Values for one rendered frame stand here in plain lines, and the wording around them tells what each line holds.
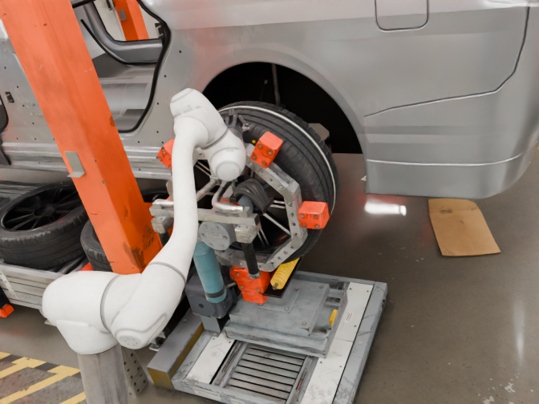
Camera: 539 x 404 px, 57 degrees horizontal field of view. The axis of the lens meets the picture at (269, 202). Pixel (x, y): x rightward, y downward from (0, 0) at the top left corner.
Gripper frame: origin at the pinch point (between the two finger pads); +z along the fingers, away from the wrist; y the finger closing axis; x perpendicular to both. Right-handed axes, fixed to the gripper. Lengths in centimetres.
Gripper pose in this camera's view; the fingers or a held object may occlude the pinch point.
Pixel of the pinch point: (232, 115)
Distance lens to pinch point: 181.2
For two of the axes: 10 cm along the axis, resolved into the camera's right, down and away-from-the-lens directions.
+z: -0.3, -5.4, 8.4
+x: -1.3, -8.3, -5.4
